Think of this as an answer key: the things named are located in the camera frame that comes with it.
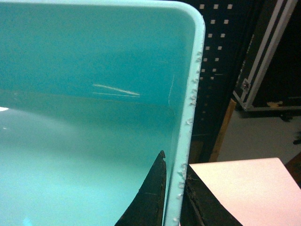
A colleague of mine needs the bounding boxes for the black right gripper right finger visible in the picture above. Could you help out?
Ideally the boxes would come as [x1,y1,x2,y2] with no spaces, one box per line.
[180,165,240,226]

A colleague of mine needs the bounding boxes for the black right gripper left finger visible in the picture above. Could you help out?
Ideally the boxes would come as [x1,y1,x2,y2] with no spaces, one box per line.
[115,150,166,226]

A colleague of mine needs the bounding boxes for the teal plastic bin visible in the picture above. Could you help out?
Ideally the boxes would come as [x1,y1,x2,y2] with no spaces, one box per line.
[0,0,205,226]

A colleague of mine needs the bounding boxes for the white table top board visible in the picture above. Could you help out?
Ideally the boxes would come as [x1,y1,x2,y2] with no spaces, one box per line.
[191,158,301,226]

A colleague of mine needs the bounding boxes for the black flight case aluminium edges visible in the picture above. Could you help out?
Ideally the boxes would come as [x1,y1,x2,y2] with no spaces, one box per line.
[233,0,301,112]

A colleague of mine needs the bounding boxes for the black perforated metal panel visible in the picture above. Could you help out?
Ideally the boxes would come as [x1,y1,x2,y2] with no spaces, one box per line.
[188,0,263,163]

